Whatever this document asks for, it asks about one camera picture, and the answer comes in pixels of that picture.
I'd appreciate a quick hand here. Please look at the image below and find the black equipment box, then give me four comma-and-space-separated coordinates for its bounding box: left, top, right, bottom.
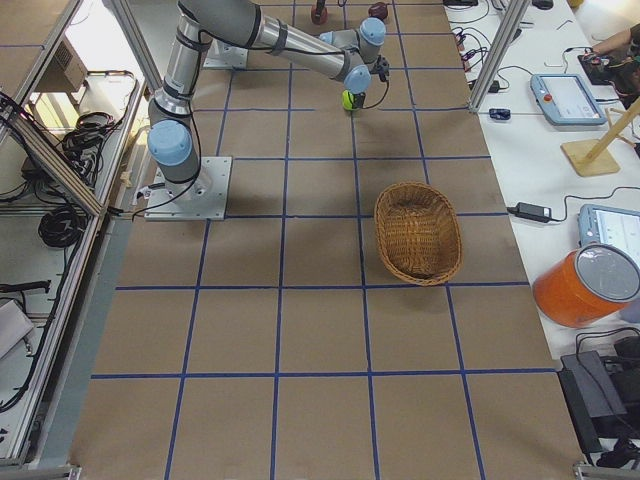
557, 351, 639, 471

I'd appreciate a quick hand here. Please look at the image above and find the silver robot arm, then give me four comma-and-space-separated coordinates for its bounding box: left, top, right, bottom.
148, 1, 389, 188
312, 0, 326, 17

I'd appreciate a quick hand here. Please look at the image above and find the blue teach pendant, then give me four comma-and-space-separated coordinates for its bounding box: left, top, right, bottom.
578, 204, 639, 255
529, 74, 607, 126

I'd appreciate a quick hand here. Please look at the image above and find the wooden stand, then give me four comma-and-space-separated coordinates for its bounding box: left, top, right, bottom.
561, 99, 639, 177

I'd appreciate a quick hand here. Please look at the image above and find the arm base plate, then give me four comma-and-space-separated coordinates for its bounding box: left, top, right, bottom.
143, 157, 232, 221
203, 39, 248, 70

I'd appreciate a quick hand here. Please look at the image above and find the green apple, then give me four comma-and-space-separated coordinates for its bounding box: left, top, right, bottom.
341, 90, 358, 111

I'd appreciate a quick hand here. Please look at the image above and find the orange bucket with lid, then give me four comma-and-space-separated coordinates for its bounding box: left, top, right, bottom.
533, 243, 639, 328

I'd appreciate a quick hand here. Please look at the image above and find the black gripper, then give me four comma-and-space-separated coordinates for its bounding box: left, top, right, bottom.
351, 93, 366, 110

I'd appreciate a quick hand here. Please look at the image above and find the red yellow apple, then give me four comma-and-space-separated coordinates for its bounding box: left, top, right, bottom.
310, 7, 328, 25

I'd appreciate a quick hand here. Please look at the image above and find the aluminium frame post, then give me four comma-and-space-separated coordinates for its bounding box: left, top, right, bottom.
468, 0, 529, 113

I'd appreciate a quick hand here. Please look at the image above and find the woven wicker basket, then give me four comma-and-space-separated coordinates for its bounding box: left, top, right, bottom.
374, 182, 463, 286

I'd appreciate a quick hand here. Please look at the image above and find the dark red apple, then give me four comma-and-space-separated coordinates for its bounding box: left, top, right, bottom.
368, 1, 388, 21

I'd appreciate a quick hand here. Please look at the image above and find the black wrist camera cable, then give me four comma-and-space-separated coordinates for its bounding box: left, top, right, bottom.
362, 74, 391, 111

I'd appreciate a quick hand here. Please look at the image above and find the black power brick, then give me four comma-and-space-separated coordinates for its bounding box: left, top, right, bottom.
507, 202, 553, 223

